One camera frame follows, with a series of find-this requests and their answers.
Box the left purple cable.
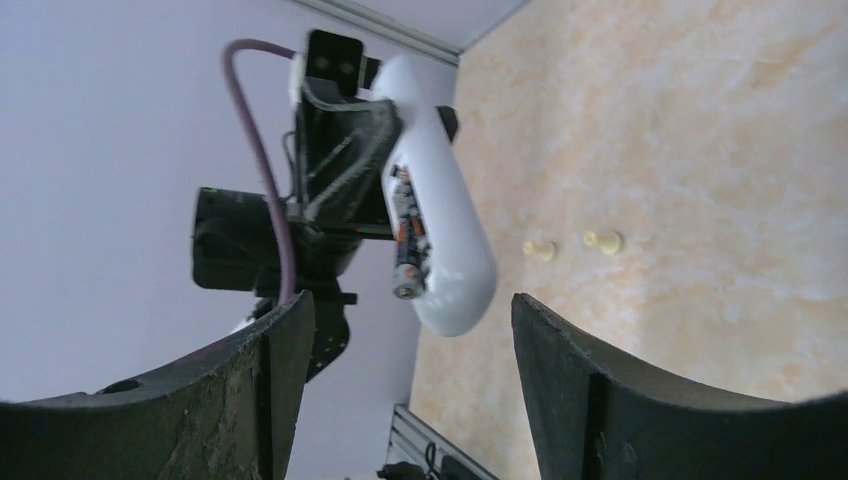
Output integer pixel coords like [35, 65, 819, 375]
[221, 38, 298, 306]

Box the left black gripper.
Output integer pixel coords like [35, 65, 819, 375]
[284, 76, 462, 243]

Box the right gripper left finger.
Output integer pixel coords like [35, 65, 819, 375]
[1, 292, 315, 479]

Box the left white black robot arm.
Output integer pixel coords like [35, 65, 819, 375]
[192, 77, 458, 378]

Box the AAA battery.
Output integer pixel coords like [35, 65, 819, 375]
[393, 219, 429, 300]
[390, 165, 426, 239]

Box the white remote control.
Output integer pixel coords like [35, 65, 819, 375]
[372, 56, 497, 337]

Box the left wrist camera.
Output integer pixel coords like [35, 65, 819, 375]
[288, 29, 382, 106]

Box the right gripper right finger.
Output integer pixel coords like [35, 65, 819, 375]
[512, 294, 847, 479]

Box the cream chess pawn right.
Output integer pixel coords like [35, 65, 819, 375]
[522, 241, 557, 262]

